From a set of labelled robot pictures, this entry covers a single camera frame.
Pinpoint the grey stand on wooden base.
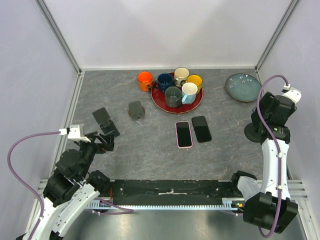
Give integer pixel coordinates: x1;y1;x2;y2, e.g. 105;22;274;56
128;100;146;121

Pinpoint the slotted cable duct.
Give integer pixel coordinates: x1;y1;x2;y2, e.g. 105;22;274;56
84;197;251;211

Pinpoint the black round-base phone stand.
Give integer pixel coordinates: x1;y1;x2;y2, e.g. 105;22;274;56
244;108;266;144

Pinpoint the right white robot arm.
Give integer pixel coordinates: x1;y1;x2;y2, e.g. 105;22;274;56
102;89;301;234

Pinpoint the yellow mug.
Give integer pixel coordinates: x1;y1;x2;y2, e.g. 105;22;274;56
186;74;203;94

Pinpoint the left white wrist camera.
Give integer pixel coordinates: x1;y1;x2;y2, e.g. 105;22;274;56
58;124;91;143

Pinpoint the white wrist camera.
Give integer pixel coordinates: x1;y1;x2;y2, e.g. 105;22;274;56
58;124;91;143
282;84;302;104

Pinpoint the grey glass mug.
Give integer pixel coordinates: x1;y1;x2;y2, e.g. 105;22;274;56
164;86;182;108

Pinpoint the black phone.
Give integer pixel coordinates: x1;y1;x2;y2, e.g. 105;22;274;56
191;115;212;143

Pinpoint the red round tray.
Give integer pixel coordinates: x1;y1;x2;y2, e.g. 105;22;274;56
150;73;203;114

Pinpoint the dark blue mug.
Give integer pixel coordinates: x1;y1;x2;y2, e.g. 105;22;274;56
152;73;173;93

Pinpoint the blue ceramic plate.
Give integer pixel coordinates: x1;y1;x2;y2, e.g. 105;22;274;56
224;73;262;103

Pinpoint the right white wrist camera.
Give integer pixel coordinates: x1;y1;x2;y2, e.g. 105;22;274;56
282;84;302;104

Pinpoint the light blue white mug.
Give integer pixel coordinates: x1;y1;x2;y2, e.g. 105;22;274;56
181;82;198;105

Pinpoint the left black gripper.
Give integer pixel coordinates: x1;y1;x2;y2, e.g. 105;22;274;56
77;130;116;179

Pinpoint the white speckled mug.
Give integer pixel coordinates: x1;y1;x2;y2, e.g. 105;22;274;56
173;67;190;88

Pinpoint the orange mug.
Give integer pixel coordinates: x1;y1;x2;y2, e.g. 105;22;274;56
137;71;153;92

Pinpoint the black folding phone stand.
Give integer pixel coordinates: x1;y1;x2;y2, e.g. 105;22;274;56
92;107;120;138

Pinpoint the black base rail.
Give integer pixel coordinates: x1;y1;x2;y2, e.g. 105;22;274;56
99;179;243;206

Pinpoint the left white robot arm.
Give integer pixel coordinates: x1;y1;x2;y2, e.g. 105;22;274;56
14;126;116;240

